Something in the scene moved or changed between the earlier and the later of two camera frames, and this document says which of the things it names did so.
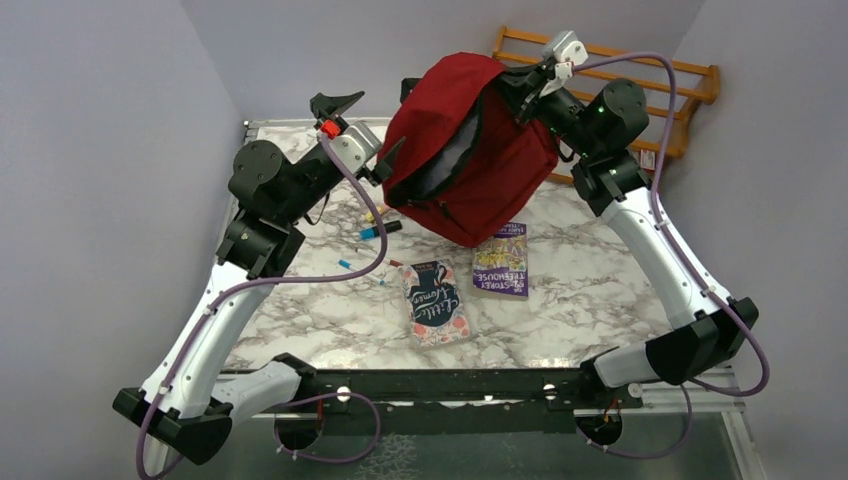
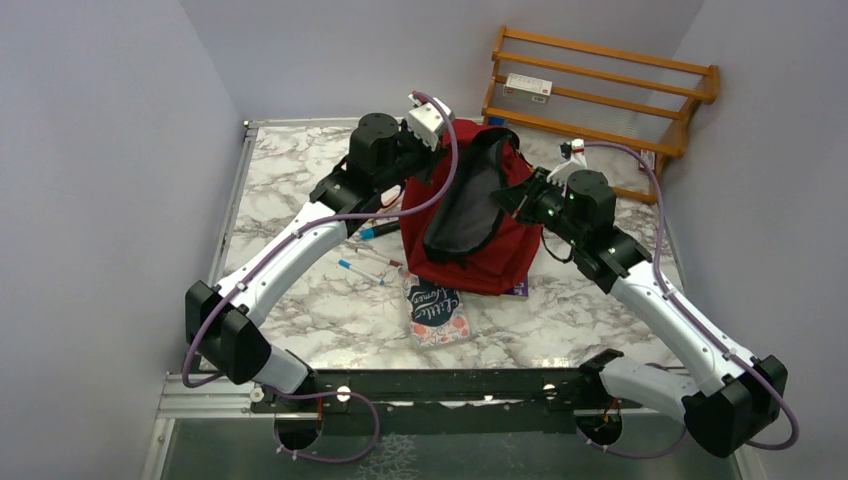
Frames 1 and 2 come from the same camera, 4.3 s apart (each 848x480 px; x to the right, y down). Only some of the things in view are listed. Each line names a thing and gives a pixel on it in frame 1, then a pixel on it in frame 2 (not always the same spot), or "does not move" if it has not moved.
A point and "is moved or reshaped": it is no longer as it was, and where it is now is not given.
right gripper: x=529 y=86 → x=519 y=200
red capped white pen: x=374 y=256 does not move
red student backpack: x=468 y=162 is moved or reshaped
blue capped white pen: x=348 y=265 does not move
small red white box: x=647 y=159 does not move
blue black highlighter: x=373 y=232 does not move
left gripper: x=327 y=107 → x=430 y=158
